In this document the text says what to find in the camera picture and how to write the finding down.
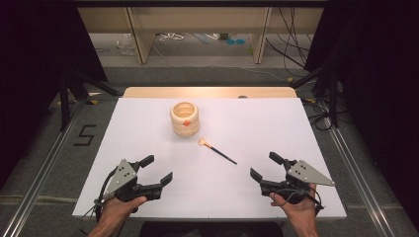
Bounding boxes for aluminium floor rail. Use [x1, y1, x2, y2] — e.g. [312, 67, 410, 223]
[0, 102, 87, 237]
[320, 100, 396, 237]

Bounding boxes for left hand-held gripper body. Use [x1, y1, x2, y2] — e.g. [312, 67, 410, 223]
[102, 158, 163, 203]

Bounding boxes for cream ribbed cup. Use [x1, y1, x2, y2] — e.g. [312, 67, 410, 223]
[169, 101, 201, 138]

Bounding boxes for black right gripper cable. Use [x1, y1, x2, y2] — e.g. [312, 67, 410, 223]
[273, 187, 326, 217]

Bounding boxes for black tape floor mark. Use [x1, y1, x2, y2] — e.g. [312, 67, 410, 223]
[73, 123, 98, 147]

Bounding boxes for clear plastic bag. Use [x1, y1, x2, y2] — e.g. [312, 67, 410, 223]
[116, 33, 136, 56]

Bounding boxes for light wooden shelf unit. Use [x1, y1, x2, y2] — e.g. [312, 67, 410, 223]
[77, 6, 325, 65]

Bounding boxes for person's dark lap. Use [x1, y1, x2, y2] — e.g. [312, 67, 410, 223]
[138, 221, 285, 237]

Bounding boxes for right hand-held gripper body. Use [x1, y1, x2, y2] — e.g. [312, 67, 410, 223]
[259, 159, 336, 205]

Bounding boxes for person's left hand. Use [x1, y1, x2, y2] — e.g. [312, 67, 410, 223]
[98, 196, 148, 228]

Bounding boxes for bundle of black cables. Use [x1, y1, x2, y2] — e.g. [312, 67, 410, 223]
[265, 7, 314, 78]

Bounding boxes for person's right hand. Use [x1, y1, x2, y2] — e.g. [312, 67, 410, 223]
[269, 183, 319, 231]

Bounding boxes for white coiled cable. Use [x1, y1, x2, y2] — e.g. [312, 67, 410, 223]
[159, 32, 186, 42]

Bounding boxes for dark curtain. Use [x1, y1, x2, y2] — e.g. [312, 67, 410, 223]
[0, 0, 109, 189]
[304, 0, 419, 228]

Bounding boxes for black metal stand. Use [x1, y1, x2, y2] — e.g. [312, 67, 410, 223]
[58, 67, 121, 132]
[290, 62, 341, 128]

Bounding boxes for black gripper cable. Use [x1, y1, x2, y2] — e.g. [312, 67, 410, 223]
[273, 187, 326, 217]
[80, 167, 119, 222]

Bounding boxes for black-handled makeup brush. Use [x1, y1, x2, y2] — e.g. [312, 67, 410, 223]
[198, 137, 238, 166]

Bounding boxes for white table cover sheet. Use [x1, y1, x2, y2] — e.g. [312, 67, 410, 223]
[71, 97, 348, 221]

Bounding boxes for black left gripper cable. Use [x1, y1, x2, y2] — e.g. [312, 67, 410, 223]
[80, 167, 119, 222]

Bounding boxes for wooden table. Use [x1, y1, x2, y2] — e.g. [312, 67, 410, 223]
[122, 86, 298, 99]

